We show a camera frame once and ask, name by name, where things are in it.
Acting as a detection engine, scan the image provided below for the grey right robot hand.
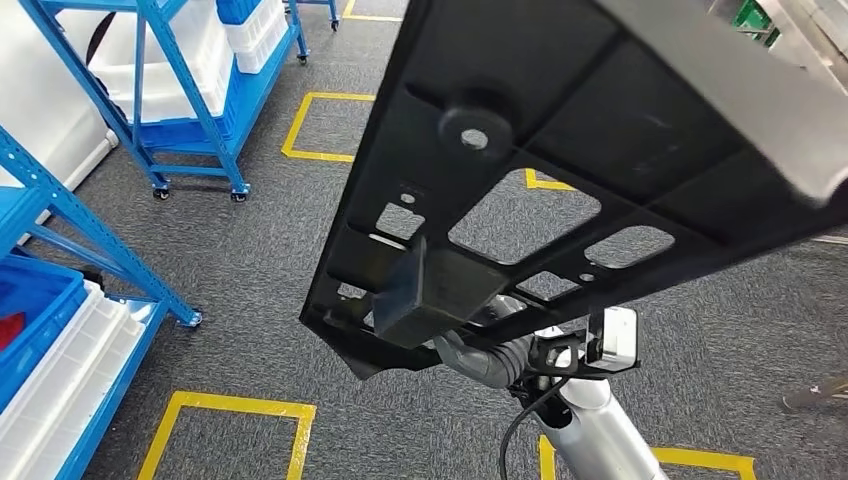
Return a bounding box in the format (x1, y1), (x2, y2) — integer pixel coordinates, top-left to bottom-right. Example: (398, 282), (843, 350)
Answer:
(433, 334), (493, 387)

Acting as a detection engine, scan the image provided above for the black plastic plate part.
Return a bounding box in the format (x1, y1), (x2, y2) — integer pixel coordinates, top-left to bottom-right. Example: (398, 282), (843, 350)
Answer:
(299, 0), (848, 382)

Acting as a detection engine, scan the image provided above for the blue metal shelf rack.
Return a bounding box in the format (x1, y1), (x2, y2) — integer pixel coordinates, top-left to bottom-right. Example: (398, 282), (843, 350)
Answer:
(283, 0), (342, 32)
(18, 0), (311, 203)
(0, 124), (203, 480)

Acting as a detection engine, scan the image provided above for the large white plastic bin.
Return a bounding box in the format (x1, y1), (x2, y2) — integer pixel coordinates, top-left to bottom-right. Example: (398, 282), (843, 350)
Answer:
(87, 0), (234, 125)

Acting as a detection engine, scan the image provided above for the green plastic crate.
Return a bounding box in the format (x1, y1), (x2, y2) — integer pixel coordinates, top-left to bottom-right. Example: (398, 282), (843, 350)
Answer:
(731, 0), (778, 49)

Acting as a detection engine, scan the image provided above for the red object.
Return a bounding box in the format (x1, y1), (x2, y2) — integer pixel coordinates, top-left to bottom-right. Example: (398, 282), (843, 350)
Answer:
(0, 312), (26, 351)

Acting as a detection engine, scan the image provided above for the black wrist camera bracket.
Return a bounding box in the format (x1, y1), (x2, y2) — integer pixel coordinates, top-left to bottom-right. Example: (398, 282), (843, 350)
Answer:
(527, 331), (641, 386)

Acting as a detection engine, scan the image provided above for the black camera cable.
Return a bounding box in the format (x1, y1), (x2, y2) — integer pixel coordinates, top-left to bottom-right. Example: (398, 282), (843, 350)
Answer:
(498, 376), (574, 480)

